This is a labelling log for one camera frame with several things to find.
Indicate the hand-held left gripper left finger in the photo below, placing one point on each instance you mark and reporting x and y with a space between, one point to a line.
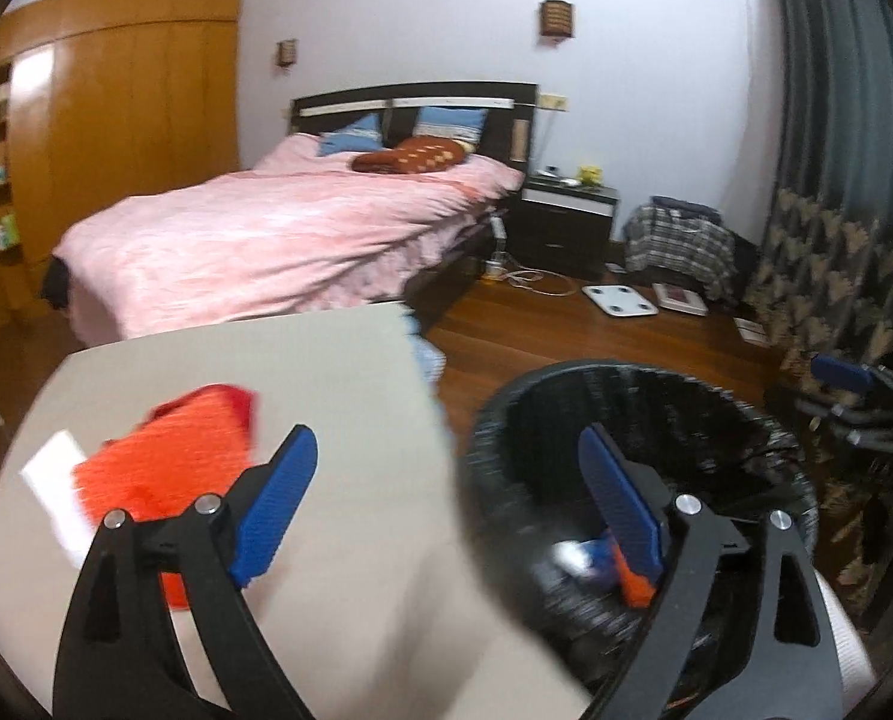
277 510

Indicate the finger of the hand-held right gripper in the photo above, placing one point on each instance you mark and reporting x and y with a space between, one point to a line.
858 427
840 375

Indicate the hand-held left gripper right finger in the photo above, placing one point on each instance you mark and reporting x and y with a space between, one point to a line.
618 495

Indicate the black bag-lined trash bin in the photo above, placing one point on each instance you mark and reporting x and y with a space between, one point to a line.
536 420

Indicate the red knit cloth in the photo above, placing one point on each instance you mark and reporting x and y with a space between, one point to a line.
169 457

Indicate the white blue wrapper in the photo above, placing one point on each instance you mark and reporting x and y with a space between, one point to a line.
577 559

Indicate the white booklet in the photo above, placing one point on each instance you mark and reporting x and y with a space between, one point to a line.
750 330

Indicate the white red flat box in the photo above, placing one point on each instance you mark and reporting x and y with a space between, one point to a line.
678 296

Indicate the white bathroom scale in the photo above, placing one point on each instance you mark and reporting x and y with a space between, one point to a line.
618 300

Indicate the grey patterned curtain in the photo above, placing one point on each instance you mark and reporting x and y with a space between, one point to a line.
851 165

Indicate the plaid clothing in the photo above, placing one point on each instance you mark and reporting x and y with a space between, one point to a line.
678 240

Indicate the white power strip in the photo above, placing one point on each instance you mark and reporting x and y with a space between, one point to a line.
495 268

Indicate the bed with pink blanket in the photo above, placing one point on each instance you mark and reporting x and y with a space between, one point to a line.
281 240

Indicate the dark nightstand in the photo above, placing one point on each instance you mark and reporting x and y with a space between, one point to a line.
566 225

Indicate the yellow toy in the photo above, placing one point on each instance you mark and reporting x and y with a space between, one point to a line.
590 174

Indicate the red-brown patterned cushion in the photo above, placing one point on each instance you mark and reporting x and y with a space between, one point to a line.
412 155

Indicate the blue pillow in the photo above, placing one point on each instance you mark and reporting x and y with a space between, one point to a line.
450 120
356 136

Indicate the green bottle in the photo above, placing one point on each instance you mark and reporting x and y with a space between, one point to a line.
5 230

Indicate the wooden wardrobe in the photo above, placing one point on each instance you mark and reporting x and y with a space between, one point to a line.
116 127

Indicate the wall switch panel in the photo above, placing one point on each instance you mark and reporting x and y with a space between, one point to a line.
551 101

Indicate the dark wooden bed frame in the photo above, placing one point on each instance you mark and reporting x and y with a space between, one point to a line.
454 94

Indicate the brown wall lamp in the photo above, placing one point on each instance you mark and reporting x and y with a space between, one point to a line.
556 17
287 52

